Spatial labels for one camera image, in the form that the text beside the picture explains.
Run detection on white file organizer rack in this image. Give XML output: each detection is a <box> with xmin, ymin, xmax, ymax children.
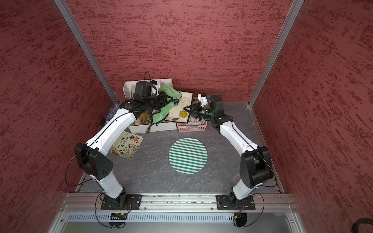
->
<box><xmin>123</xmin><ymin>80</ymin><xmax>177</xmax><ymax>134</ymax></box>

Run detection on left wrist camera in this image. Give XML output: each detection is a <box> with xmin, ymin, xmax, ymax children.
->
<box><xmin>143</xmin><ymin>72</ymin><xmax>160</xmax><ymax>95</ymax></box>

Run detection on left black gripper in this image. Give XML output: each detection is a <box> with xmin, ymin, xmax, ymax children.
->
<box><xmin>144</xmin><ymin>91</ymin><xmax>173</xmax><ymax>109</ymax></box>

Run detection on pink plastic basket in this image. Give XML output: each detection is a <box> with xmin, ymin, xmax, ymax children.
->
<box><xmin>177</xmin><ymin>110</ymin><xmax>207</xmax><ymax>132</ymax></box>

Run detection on floral picture book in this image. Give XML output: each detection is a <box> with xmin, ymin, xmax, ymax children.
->
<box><xmin>109</xmin><ymin>131</ymin><xmax>143</xmax><ymax>160</ymax></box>

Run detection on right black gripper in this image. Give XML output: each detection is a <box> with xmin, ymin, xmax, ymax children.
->
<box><xmin>183</xmin><ymin>101</ymin><xmax>215</xmax><ymax>120</ymax></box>

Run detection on orange comic book in rack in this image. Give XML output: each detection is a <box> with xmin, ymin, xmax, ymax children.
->
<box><xmin>138</xmin><ymin>110</ymin><xmax>153</xmax><ymax>125</ymax></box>

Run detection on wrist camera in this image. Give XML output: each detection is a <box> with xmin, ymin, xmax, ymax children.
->
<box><xmin>143</xmin><ymin>72</ymin><xmax>160</xmax><ymax>95</ymax></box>
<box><xmin>197</xmin><ymin>93</ymin><xmax>210</xmax><ymax>107</ymax></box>

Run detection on aluminium corner post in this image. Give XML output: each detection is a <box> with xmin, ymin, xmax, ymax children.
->
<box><xmin>54</xmin><ymin>0</ymin><xmax>119</xmax><ymax>106</ymax></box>
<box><xmin>248</xmin><ymin>0</ymin><xmax>304</xmax><ymax>108</ymax></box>

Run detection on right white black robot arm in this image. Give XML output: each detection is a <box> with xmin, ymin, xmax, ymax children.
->
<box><xmin>183</xmin><ymin>94</ymin><xmax>275</xmax><ymax>209</ymax></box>

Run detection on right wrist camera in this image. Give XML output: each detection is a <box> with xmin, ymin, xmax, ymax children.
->
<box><xmin>197</xmin><ymin>93</ymin><xmax>210</xmax><ymax>107</ymax></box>

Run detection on left aluminium corner post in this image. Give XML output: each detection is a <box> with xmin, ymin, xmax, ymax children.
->
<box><xmin>54</xmin><ymin>0</ymin><xmax>119</xmax><ymax>106</ymax></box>

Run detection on green striped round plate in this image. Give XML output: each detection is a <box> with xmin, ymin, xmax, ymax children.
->
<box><xmin>168</xmin><ymin>137</ymin><xmax>208</xmax><ymax>175</ymax></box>

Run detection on square floral plate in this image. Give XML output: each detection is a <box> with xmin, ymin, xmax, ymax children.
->
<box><xmin>166</xmin><ymin>91</ymin><xmax>193</xmax><ymax>123</ymax></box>

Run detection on blue book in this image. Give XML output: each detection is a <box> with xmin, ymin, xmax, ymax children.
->
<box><xmin>105</xmin><ymin>108</ymin><xmax>118</xmax><ymax>123</ymax></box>

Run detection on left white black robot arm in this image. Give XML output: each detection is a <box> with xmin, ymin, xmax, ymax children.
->
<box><xmin>74</xmin><ymin>81</ymin><xmax>181</xmax><ymax>209</ymax></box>

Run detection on green microfiber cloth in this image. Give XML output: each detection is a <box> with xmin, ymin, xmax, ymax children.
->
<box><xmin>146</xmin><ymin>84</ymin><xmax>181</xmax><ymax>133</ymax></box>

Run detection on right aluminium corner post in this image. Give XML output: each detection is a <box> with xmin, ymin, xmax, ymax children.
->
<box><xmin>248</xmin><ymin>0</ymin><xmax>304</xmax><ymax>108</ymax></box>

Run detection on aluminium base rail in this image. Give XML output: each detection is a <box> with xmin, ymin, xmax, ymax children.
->
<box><xmin>59</xmin><ymin>193</ymin><xmax>298</xmax><ymax>213</ymax></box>

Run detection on round colourful speckled plate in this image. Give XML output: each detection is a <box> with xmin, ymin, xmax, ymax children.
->
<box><xmin>187</xmin><ymin>117</ymin><xmax>206</xmax><ymax>126</ymax></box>

